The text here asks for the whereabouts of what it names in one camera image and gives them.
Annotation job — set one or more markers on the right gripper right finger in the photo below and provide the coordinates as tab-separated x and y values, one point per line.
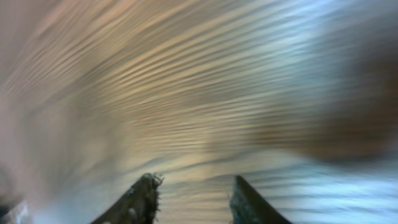
248	206

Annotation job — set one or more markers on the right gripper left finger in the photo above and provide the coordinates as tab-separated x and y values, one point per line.
139	204

